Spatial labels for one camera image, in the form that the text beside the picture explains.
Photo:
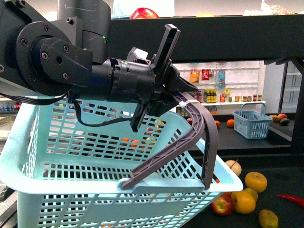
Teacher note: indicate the red chili pepper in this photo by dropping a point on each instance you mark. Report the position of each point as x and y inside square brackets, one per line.
[297, 200]

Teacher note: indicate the red yellow apple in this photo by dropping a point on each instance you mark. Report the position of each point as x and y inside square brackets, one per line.
[222, 206]

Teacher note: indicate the green apple on top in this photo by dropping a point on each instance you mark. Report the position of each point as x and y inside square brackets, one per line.
[204, 15]

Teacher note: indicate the large red apple on top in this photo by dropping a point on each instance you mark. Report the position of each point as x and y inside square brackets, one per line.
[144, 13]

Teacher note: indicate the yellow-orange round pear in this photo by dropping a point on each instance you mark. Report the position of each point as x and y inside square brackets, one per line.
[256, 181]

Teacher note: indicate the blue basket with handle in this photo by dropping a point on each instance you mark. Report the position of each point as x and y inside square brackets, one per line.
[251, 124]

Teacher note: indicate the black produce shelf rack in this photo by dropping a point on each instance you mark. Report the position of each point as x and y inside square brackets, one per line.
[273, 39]

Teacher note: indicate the large orange fruit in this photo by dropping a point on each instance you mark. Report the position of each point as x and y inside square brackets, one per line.
[243, 202]

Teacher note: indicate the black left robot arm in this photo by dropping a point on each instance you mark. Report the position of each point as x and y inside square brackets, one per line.
[42, 62]

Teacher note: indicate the small yellow-green fruit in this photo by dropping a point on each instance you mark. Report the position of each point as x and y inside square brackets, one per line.
[253, 193]

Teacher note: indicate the white sauce shelf unit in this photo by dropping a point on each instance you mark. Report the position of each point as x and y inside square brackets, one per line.
[231, 81]

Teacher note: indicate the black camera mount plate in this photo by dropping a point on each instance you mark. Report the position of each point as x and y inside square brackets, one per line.
[166, 47]

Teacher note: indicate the tangerine beside far lemon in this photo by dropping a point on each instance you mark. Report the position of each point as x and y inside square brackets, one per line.
[217, 124]

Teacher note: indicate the cream round pear with stem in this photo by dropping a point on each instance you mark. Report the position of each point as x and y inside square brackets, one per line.
[234, 166]

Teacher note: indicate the yellow lemon near tray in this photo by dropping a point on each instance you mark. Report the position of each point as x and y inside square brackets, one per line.
[268, 219]

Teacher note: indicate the light teal plastic basket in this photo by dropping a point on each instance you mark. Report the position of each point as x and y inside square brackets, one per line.
[69, 173]

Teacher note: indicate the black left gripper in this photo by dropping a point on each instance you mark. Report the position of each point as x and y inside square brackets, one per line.
[168, 87]

